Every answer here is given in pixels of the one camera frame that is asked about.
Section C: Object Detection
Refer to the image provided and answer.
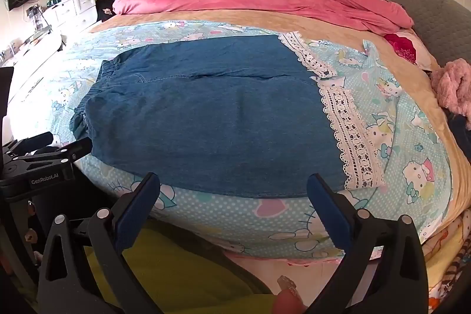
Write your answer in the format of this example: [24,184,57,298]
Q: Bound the dark clothing pile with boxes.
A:
[96,0,115,22]

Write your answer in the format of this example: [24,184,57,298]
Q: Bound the yellow-green garment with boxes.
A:
[84,218,276,314]

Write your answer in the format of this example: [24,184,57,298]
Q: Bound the pink fluffy cloth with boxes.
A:
[430,58,471,116]

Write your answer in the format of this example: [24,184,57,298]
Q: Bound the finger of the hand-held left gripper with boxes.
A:
[2,132,54,154]
[15,137,92,167]

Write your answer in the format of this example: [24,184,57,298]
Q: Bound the white desk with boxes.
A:
[0,29,65,109]

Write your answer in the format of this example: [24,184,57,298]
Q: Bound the white drawer unit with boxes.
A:
[44,0,98,31]

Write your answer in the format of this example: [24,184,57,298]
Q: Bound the light blue cartoon print sheet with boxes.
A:
[22,20,455,259]

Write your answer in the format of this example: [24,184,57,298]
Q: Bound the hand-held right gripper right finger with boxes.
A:
[306,173,429,314]

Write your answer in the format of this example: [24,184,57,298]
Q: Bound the grey quilted headboard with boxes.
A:
[366,0,471,68]

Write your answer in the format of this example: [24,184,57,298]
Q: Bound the orange cartoon blanket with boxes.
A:
[421,207,471,311]

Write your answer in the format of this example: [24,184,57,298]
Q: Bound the pale pink bed sheet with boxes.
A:
[224,251,369,300]

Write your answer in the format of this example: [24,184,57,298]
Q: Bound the clear cosmetics organiser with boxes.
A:
[26,5,47,29]

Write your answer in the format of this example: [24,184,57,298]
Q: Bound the red floral cloth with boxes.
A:
[384,32,418,64]

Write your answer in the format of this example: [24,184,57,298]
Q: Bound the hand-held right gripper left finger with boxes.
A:
[37,172,162,314]

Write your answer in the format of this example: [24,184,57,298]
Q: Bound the person's right hand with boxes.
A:
[271,275,308,314]

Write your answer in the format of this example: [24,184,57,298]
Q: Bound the blue denim pants lace trim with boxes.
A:
[70,34,387,199]

